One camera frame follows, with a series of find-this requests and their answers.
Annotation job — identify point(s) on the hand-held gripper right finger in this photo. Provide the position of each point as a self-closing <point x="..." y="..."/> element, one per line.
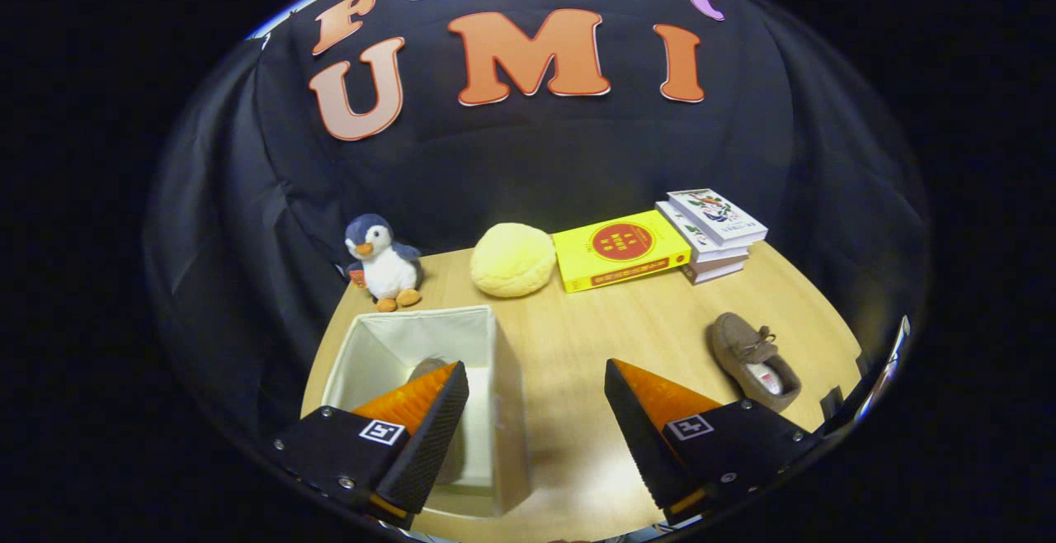
<point x="648" y="460"/>

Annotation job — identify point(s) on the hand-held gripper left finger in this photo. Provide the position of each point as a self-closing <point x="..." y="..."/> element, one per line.
<point x="429" y="452"/>

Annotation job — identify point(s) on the brown shoe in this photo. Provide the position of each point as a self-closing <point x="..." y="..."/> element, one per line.
<point x="738" y="345"/>
<point x="425" y="371"/>

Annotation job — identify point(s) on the brown fabric storage box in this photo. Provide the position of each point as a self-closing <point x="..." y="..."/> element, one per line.
<point x="388" y="353"/>

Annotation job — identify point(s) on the penguin plush toy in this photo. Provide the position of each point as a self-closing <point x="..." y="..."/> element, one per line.
<point x="388" y="271"/>

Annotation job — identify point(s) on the yellow round plush cushion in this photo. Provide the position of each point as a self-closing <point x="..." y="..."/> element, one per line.
<point x="511" y="261"/>

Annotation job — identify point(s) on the yellow book red circle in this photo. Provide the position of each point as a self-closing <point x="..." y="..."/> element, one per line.
<point x="619" y="246"/>

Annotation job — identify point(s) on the white bird-print book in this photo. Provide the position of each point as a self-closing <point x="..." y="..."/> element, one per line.
<point x="714" y="213"/>

